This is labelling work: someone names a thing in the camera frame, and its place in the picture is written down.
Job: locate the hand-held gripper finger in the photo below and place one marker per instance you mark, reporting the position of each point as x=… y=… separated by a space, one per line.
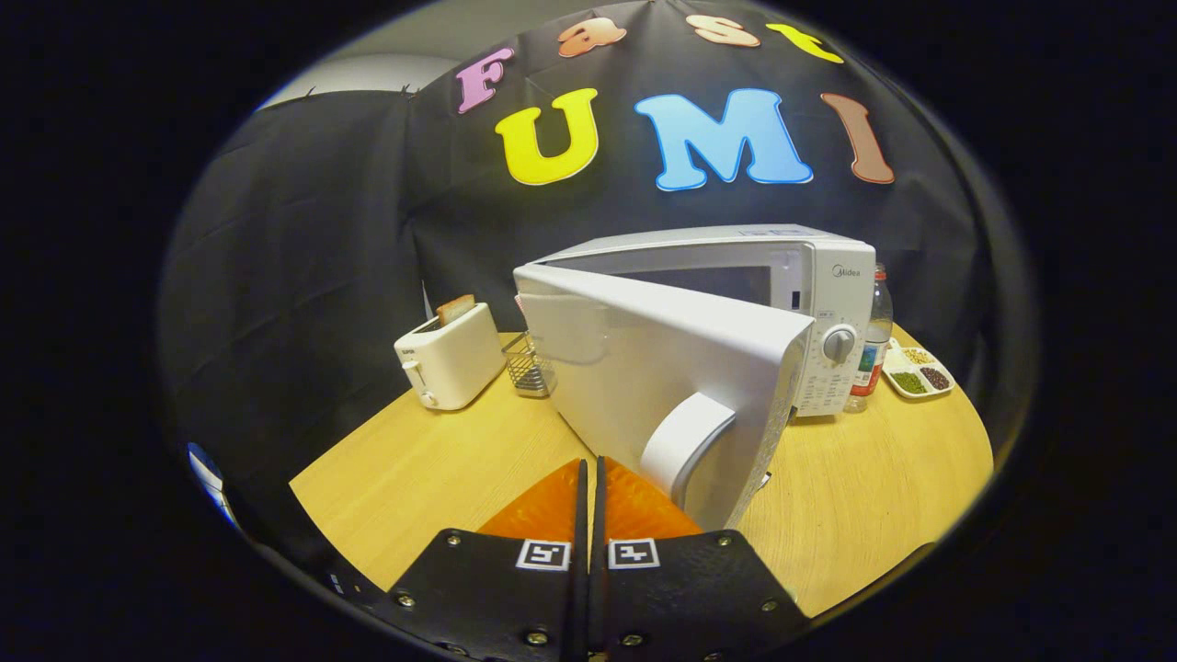
x=579 y=588
x=599 y=588

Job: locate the white microwave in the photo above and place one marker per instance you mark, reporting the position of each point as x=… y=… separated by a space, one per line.
x=644 y=349

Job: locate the white toaster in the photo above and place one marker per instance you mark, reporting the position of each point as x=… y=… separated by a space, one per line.
x=460 y=363

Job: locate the toast slice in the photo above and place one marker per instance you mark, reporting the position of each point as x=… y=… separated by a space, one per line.
x=456 y=309

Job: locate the clear bottle with red label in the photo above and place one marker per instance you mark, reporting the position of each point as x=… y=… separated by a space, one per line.
x=872 y=359

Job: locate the white divided dish of beans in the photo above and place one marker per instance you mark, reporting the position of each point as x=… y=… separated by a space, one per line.
x=919 y=377

